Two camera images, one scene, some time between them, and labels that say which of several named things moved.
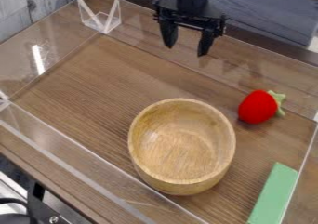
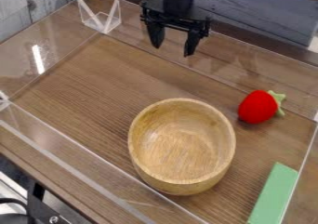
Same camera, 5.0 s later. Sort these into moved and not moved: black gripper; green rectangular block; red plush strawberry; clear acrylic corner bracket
Moved: black gripper
Not moved: clear acrylic corner bracket; red plush strawberry; green rectangular block
